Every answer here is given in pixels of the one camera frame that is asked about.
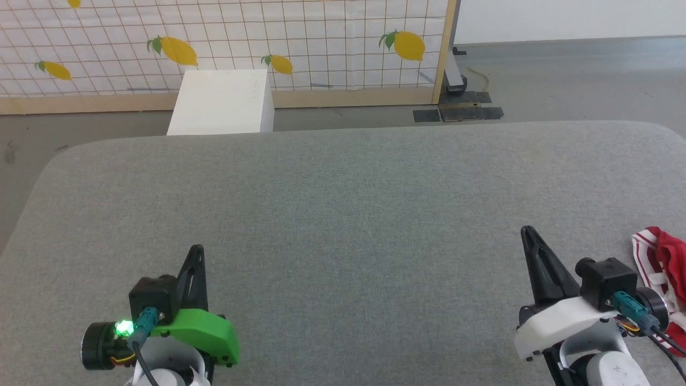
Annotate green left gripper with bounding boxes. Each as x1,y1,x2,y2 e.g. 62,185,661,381
150,244,241,385

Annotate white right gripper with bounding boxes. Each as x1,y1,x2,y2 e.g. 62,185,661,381
514,225,618,363

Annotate red basketball jersey number 23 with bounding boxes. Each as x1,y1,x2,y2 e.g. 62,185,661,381
631,226,686,358

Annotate white rectangular box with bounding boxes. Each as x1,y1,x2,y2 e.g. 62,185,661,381
166,68,276,136

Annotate thin yellowish floor cord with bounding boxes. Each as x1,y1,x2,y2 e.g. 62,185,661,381
468,66,490,93

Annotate grey partition foot bracket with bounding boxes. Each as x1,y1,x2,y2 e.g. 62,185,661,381
439,47,468,98

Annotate lemon print partition wooden frame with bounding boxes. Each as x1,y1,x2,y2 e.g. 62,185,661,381
0,0,458,116

